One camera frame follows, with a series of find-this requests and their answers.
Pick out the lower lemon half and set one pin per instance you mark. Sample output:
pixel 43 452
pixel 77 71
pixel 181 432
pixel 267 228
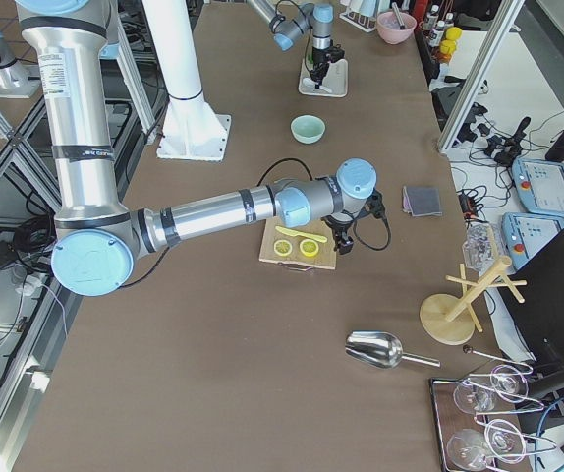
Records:
pixel 309 248

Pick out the grey folded cloth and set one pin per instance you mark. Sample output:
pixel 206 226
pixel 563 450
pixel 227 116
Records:
pixel 421 201

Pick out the beige rabbit tray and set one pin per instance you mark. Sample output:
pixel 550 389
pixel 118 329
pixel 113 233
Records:
pixel 335 83

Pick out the upper lemon slice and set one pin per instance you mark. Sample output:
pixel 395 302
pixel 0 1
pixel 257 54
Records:
pixel 282 247

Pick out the yellow plastic knife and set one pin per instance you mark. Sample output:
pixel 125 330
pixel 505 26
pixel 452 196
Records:
pixel 296 233

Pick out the light green bowl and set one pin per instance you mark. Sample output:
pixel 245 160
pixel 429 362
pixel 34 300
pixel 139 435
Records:
pixel 307 129

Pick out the blue teach pendant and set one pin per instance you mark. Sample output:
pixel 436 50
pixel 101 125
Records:
pixel 526 234
pixel 540 185

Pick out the wooden mug tree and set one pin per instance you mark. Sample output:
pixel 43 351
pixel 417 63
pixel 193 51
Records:
pixel 453 321

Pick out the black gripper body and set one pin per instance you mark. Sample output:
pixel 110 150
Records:
pixel 317 56
pixel 339 224

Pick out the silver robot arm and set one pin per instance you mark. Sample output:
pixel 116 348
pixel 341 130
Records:
pixel 99 239
pixel 314 18

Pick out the lower blue teach pendant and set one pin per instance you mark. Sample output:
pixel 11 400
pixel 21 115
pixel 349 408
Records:
pixel 526 234

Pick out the metal scoop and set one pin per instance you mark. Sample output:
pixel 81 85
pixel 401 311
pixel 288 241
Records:
pixel 382 350

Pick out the upper blue teach pendant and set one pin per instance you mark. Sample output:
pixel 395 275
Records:
pixel 540 185

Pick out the bamboo cutting board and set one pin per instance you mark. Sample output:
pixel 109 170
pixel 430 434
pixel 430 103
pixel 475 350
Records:
pixel 326 258

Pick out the pink bowl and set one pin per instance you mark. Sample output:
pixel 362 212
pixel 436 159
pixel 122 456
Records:
pixel 389 29

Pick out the black monitor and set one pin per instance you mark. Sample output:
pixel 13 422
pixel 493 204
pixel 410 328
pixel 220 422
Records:
pixel 540 318

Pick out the yellow bottles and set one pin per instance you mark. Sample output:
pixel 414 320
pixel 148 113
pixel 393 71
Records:
pixel 448 44

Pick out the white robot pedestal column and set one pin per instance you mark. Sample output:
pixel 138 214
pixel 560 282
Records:
pixel 191 129

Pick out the wine glass rack tray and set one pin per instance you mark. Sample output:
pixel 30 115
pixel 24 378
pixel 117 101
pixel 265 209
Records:
pixel 476 420

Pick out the aluminium frame post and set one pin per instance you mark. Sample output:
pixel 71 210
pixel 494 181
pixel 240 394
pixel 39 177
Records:
pixel 505 18

